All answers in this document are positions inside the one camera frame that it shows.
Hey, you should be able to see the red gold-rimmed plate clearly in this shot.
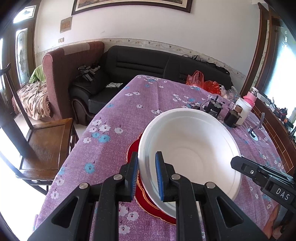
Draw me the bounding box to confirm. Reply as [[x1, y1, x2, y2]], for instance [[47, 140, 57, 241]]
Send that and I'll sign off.
[[126, 133, 176, 225]]

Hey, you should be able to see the white cylindrical container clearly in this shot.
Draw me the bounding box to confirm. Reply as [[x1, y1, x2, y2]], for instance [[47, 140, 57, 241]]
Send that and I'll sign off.
[[235, 98, 252, 126]]

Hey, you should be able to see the black sofa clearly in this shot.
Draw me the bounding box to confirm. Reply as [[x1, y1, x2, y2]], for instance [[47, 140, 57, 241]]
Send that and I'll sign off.
[[68, 46, 233, 126]]

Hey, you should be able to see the black motor block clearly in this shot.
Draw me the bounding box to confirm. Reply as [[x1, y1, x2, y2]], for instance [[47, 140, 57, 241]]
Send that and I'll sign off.
[[224, 109, 242, 128], [204, 95, 225, 118]]

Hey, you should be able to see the large white foam bowl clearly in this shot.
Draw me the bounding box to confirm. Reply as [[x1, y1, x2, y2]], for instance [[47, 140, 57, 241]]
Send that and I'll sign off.
[[138, 108, 242, 217]]

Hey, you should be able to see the green cloth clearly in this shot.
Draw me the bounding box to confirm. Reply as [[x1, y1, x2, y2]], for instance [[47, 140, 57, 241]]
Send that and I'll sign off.
[[29, 65, 46, 84]]

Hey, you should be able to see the patterned blanket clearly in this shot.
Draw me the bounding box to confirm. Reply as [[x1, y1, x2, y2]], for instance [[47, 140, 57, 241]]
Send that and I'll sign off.
[[17, 81, 51, 121]]

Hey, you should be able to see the black motor block near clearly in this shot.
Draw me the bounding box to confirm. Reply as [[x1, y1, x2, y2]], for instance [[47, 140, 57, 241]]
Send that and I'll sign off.
[[224, 109, 242, 128]]

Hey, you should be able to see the small wall plaque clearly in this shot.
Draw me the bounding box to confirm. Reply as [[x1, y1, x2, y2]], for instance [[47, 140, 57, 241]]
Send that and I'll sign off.
[[60, 16, 72, 33]]

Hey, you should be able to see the wooden sideboard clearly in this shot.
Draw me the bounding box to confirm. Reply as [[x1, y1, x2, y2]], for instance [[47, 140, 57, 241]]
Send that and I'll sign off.
[[252, 99, 296, 175]]

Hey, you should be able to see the dark wooden chair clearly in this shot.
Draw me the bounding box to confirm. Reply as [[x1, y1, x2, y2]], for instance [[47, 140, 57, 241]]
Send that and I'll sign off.
[[1, 64, 79, 195]]

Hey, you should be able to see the framed wall painting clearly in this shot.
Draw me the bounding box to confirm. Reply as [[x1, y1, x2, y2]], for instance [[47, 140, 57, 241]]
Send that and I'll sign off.
[[71, 0, 193, 16]]

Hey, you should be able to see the red plastic bag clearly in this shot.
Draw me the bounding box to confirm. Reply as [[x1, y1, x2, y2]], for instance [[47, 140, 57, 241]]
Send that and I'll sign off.
[[186, 70, 221, 95]]

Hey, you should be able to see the pink water bottle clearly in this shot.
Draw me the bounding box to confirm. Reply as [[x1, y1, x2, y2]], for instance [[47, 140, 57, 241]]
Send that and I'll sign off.
[[243, 87, 258, 108]]

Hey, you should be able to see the black motor block far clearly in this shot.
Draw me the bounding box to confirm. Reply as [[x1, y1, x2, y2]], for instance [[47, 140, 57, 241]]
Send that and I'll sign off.
[[204, 95, 225, 118]]

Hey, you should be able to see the maroon armchair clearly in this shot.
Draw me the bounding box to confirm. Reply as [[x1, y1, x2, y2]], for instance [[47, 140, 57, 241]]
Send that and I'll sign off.
[[42, 41, 104, 120]]

